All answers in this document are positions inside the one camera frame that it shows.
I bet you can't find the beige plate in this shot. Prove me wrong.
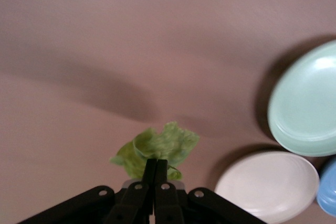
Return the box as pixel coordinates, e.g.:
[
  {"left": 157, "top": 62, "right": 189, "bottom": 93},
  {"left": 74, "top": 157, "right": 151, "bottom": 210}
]
[{"left": 214, "top": 151, "right": 320, "bottom": 224}]

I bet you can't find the green lettuce leaf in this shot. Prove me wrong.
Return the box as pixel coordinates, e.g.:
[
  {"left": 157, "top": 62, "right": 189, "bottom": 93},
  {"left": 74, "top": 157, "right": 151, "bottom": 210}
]
[{"left": 109, "top": 121, "right": 201, "bottom": 180}]

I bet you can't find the blue plate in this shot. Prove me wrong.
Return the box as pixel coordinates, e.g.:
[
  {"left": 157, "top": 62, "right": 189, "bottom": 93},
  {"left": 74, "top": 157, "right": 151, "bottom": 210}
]
[{"left": 316, "top": 155, "right": 336, "bottom": 218}]

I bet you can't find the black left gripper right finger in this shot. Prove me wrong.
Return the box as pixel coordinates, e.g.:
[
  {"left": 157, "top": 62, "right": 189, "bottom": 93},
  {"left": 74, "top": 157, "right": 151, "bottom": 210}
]
[{"left": 153, "top": 158, "right": 266, "bottom": 224}]

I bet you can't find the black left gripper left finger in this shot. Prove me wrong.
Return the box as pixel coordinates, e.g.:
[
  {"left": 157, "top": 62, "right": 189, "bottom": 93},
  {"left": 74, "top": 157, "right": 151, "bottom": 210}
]
[{"left": 15, "top": 158, "right": 158, "bottom": 224}]

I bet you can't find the light green plate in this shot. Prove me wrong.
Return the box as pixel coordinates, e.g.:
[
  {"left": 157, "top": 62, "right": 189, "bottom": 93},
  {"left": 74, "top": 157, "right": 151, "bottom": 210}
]
[{"left": 267, "top": 39, "right": 336, "bottom": 157}]

